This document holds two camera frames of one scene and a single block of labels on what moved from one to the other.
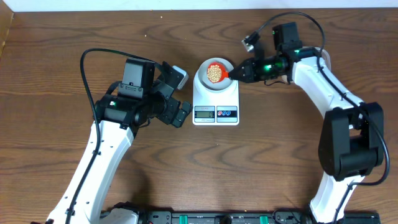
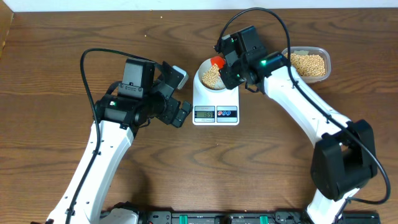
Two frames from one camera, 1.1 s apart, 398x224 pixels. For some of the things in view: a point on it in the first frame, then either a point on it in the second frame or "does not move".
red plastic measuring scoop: (216, 72) to (219, 60)
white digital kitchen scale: (215, 107) does not move
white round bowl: (222, 84) does not move
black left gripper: (171, 106) does not move
